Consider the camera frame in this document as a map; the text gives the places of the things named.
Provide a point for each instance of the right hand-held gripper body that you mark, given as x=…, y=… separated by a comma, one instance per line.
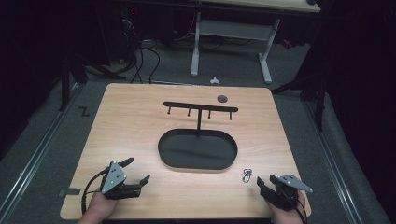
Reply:
x=288, y=190

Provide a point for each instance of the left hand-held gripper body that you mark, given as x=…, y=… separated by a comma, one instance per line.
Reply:
x=115, y=180

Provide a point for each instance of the black key rack with tray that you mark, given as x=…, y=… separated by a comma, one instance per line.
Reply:
x=199, y=143

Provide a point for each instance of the person's right hand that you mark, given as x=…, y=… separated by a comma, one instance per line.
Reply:
x=290, y=214

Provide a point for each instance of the person's left hand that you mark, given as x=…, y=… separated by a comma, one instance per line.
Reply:
x=99, y=209

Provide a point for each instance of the grey floor tape patch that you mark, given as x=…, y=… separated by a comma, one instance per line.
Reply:
x=71, y=192

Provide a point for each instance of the black metal stand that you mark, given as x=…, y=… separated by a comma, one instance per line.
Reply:
x=314, y=90
x=77, y=77

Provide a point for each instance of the black round table grommet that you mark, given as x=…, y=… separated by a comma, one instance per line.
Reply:
x=222, y=99

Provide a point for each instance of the small white floor object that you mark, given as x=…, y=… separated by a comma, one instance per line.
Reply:
x=214, y=81

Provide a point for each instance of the metal floor rail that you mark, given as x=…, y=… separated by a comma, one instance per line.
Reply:
x=37, y=155
x=333, y=165

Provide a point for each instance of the white metal desk frame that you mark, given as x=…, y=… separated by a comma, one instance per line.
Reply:
x=232, y=40

